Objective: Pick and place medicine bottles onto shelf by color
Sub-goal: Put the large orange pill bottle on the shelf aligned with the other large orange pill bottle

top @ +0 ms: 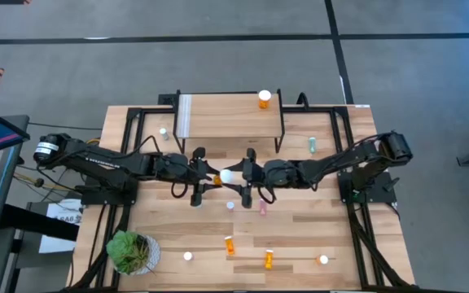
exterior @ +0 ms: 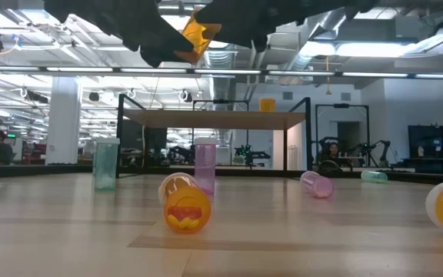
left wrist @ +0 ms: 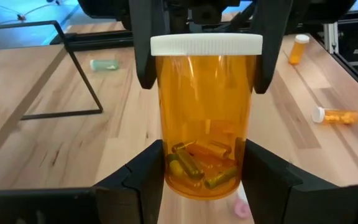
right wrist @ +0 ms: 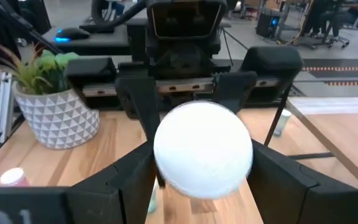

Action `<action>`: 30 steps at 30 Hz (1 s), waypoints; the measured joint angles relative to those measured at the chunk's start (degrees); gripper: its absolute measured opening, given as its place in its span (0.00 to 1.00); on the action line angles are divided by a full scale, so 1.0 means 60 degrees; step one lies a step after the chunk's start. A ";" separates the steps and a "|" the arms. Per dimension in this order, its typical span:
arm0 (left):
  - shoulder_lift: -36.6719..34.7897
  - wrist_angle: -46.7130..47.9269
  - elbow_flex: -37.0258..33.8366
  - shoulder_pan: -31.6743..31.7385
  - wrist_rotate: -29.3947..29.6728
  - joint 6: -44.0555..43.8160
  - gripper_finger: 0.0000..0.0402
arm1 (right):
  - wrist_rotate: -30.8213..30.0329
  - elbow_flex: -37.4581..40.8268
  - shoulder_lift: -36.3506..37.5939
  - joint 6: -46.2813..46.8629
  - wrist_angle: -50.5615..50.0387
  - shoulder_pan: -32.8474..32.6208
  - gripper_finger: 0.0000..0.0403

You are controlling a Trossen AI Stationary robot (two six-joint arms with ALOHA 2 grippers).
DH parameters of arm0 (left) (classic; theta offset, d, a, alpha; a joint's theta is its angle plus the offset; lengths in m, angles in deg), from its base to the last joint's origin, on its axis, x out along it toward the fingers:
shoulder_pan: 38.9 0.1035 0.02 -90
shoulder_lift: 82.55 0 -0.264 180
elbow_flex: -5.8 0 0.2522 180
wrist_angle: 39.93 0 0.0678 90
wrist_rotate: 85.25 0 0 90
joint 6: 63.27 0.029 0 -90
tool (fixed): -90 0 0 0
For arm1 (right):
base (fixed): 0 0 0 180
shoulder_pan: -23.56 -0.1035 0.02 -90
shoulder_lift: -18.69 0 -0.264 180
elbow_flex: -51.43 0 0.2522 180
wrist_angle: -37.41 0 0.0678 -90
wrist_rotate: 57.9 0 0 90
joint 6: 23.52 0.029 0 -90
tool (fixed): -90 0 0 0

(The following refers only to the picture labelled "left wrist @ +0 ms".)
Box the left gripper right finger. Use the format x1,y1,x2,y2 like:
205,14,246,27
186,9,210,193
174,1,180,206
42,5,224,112
241,138,358,224

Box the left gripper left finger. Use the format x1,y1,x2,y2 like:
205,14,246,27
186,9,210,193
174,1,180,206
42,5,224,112
94,139,165,224

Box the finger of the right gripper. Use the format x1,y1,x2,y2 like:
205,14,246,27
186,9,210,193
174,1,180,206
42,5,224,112
253,14,291,95
129,14,158,90

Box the short orange pill bottle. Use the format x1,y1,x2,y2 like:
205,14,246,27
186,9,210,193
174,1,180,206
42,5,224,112
288,34,310,65

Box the green pill bottle white cap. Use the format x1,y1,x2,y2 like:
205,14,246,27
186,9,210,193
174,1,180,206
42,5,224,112
89,58,120,72

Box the large orange pill bottle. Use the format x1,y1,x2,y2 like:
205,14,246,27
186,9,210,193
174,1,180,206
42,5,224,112
150,33,264,201

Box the slim orange pill bottle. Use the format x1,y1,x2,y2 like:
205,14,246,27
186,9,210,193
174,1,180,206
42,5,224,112
311,106,358,126

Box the wooden shelf with black legs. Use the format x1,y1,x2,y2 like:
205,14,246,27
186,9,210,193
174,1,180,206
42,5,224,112
0,19,104,175

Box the pink pill bottle white cap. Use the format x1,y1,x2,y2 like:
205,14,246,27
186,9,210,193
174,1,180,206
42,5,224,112
233,183,253,219

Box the silver aluminium post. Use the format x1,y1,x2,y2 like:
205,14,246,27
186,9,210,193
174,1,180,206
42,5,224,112
323,21,340,55

